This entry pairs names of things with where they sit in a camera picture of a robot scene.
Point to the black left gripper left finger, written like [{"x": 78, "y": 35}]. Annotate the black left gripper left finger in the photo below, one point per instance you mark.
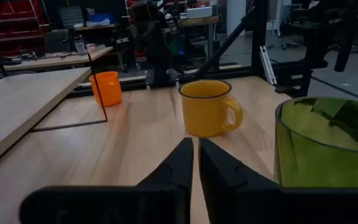
[{"x": 163, "y": 199}]

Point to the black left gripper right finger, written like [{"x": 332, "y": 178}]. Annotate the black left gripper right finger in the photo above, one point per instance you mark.
[{"x": 228, "y": 193}]

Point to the yellow plastic cup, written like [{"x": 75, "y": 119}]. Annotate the yellow plastic cup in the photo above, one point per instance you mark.
[{"x": 202, "y": 115}]

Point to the green glass tumbler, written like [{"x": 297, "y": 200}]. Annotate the green glass tumbler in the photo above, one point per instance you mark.
[{"x": 322, "y": 161}]

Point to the orange plastic cup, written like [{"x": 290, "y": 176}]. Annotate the orange plastic cup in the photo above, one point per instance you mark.
[{"x": 110, "y": 88}]

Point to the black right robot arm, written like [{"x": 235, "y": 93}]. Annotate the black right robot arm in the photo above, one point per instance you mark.
[{"x": 155, "y": 46}]

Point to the white aluminium bar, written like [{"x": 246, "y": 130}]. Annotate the white aluminium bar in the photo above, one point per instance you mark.
[{"x": 267, "y": 65}]

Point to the clear plastic cup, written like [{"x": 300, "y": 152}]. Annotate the clear plastic cup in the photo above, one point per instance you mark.
[{"x": 80, "y": 47}]

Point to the wood-top desk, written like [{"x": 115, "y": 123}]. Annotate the wood-top desk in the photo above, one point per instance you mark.
[{"x": 197, "y": 21}]

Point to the black office chair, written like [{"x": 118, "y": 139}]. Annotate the black office chair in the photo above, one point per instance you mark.
[{"x": 289, "y": 29}]

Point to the light wood work table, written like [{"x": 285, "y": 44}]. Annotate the light wood work table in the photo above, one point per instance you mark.
[{"x": 57, "y": 60}]

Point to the black equipment stand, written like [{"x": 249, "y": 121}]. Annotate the black equipment stand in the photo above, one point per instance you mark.
[{"x": 314, "y": 40}]

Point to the white box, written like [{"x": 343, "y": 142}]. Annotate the white box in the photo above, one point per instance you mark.
[{"x": 199, "y": 12}]

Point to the blue bin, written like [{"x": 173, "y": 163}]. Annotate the blue bin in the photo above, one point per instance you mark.
[{"x": 101, "y": 18}]

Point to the grey chair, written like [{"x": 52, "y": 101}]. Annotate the grey chair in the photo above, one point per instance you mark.
[{"x": 56, "y": 40}]

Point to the rack with red bins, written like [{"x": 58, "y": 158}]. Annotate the rack with red bins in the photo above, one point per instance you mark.
[{"x": 11, "y": 34}]

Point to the black metal rig frame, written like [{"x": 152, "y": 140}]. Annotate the black metal rig frame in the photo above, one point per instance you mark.
[{"x": 258, "y": 37}]

